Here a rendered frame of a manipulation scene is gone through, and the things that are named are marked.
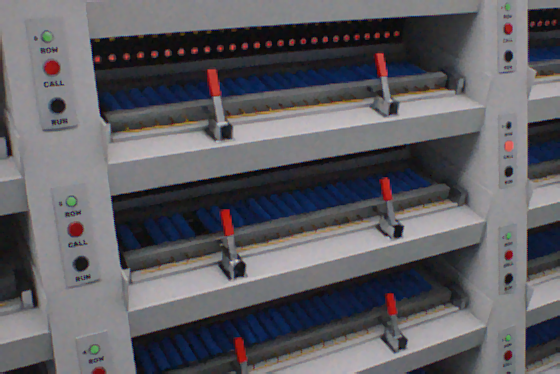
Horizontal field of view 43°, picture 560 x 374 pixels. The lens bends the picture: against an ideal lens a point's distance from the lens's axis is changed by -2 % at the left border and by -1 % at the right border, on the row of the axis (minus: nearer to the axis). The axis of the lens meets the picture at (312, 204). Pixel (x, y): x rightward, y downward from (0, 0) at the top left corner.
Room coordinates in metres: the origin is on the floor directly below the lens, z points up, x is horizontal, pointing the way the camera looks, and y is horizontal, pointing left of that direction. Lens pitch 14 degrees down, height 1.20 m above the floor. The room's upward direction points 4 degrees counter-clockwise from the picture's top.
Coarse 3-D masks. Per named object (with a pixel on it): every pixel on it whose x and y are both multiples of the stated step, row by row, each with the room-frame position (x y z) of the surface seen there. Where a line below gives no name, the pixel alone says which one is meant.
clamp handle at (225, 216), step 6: (228, 210) 0.94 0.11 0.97; (222, 216) 0.93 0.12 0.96; (228, 216) 0.94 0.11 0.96; (222, 222) 0.93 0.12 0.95; (228, 222) 0.93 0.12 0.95; (228, 228) 0.93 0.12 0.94; (228, 234) 0.93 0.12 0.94; (228, 240) 0.93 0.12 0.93; (234, 240) 0.93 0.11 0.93; (228, 246) 0.93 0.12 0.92; (234, 246) 0.93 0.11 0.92; (234, 252) 0.93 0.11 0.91; (234, 258) 0.92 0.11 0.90
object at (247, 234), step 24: (408, 192) 1.14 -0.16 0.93; (432, 192) 1.16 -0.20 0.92; (312, 216) 1.04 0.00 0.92; (336, 216) 1.06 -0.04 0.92; (360, 216) 1.09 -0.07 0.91; (192, 240) 0.95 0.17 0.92; (216, 240) 0.96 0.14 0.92; (240, 240) 0.98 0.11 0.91; (264, 240) 1.01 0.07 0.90; (144, 264) 0.91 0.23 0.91
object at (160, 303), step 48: (192, 192) 1.06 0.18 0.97; (480, 192) 1.14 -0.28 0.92; (288, 240) 1.02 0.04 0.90; (336, 240) 1.03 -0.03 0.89; (384, 240) 1.04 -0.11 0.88; (432, 240) 1.08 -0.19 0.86; (480, 240) 1.14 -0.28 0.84; (144, 288) 0.88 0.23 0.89; (192, 288) 0.89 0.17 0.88; (240, 288) 0.91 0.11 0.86; (288, 288) 0.96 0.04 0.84
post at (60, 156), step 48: (0, 0) 0.79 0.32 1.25; (48, 0) 0.81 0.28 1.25; (0, 48) 0.81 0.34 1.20; (96, 96) 0.83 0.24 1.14; (48, 144) 0.80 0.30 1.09; (96, 144) 0.83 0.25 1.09; (48, 192) 0.80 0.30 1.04; (96, 192) 0.82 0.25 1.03; (48, 240) 0.79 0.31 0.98; (96, 240) 0.82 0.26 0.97; (48, 288) 0.79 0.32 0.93; (96, 288) 0.82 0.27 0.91
